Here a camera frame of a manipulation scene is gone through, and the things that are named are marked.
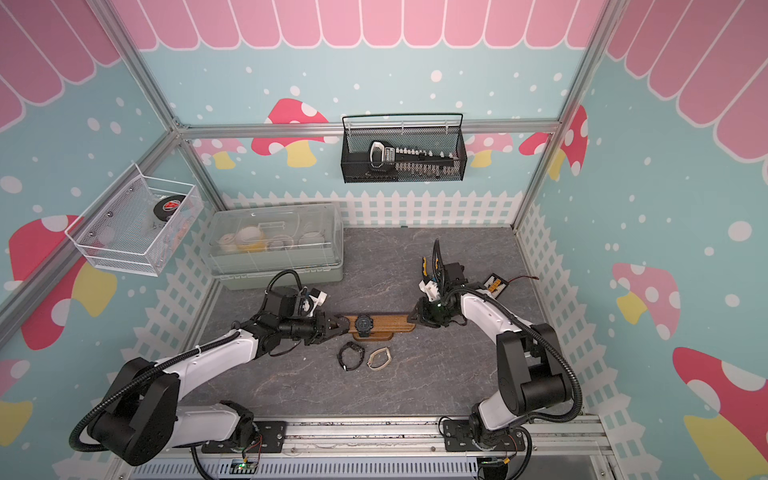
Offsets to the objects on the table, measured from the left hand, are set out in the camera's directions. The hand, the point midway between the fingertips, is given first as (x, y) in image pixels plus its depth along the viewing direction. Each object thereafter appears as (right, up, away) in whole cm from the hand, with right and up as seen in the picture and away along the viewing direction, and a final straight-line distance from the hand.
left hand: (344, 333), depth 81 cm
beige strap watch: (+10, -10, +3) cm, 15 cm away
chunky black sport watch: (+5, +2, +4) cm, 6 cm away
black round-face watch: (+2, -5, +4) cm, 6 cm away
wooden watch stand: (+11, +1, +4) cm, 11 cm away
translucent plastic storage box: (-33, +23, +13) cm, 43 cm away
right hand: (+19, +3, +6) cm, 20 cm away
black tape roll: (-46, +34, -4) cm, 58 cm away
